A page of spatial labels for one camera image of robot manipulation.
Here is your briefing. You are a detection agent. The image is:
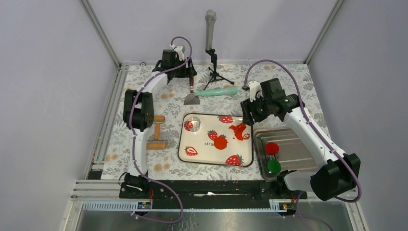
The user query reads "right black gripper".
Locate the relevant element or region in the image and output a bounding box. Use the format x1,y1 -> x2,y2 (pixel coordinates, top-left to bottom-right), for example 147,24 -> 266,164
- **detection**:
240,93 -> 272,127

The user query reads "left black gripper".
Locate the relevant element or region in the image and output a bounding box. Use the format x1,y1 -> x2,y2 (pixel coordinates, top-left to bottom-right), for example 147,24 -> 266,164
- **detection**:
171,57 -> 196,78

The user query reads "wooden handled metal scraper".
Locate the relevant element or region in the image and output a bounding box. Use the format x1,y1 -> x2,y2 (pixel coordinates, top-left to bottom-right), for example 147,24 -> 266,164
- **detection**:
183,77 -> 200,105

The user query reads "orange dough scrap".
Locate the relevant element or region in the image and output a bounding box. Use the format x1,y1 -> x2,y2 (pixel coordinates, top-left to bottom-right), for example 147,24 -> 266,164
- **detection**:
229,123 -> 250,141

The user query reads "small round metal cup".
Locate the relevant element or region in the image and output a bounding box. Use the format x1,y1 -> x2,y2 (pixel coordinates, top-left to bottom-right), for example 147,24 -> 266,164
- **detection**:
184,116 -> 201,132

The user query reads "strawberry print white tray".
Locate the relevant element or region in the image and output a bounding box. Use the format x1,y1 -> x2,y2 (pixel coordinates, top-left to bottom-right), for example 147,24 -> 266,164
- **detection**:
178,113 -> 254,167

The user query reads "orange dough piece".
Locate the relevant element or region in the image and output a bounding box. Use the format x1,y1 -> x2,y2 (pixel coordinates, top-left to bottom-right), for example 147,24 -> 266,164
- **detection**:
214,135 -> 228,150

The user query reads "wooden dough roller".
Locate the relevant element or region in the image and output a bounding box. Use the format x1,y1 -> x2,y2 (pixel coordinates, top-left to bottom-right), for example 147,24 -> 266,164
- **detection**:
146,115 -> 167,150

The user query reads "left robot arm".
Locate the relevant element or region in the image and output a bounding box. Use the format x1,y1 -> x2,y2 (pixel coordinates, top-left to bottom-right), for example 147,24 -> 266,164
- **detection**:
123,45 -> 197,177

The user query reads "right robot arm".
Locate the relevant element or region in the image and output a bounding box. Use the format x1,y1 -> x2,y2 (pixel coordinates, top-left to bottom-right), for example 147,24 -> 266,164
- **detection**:
240,94 -> 362,203

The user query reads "red dough disc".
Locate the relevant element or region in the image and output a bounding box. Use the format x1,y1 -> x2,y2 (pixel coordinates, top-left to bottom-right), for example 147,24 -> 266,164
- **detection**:
265,142 -> 280,155

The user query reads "green dough disc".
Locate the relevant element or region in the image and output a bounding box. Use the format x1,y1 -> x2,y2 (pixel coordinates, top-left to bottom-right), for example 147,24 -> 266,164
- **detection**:
267,159 -> 281,174

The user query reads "black tripod mic stand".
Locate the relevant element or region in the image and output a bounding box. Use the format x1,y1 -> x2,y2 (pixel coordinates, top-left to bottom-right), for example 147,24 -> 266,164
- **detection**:
204,49 -> 235,90

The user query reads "mint green rolling pin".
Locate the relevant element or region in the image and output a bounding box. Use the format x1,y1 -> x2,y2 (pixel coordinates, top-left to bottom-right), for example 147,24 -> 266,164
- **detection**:
194,87 -> 238,97

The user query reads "floral pattern table mat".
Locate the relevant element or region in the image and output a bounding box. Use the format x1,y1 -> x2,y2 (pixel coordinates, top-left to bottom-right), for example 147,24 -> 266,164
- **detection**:
101,64 -> 329,180

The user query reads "stainless steel tray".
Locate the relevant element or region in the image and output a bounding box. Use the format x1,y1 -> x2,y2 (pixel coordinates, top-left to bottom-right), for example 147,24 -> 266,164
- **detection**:
253,128 -> 318,181

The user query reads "silver microphone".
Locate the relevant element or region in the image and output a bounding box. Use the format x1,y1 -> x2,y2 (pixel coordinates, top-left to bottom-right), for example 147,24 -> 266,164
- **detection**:
205,9 -> 217,51

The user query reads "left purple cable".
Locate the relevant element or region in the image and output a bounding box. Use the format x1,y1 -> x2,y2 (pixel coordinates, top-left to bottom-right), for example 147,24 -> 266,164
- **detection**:
127,36 -> 193,224

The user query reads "purple cable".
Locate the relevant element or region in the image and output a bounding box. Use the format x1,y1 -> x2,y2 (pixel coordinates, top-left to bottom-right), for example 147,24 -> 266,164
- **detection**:
127,36 -> 193,224
242,59 -> 363,231

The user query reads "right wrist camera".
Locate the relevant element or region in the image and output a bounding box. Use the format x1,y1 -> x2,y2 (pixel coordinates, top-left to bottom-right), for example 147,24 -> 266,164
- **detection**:
248,78 -> 286,102

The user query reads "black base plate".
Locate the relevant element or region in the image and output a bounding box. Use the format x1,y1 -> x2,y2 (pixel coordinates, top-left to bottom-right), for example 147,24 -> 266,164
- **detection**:
119,179 -> 300,210

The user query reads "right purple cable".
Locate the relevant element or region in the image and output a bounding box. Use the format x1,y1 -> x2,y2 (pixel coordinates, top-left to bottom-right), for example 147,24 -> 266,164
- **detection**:
242,59 -> 363,231

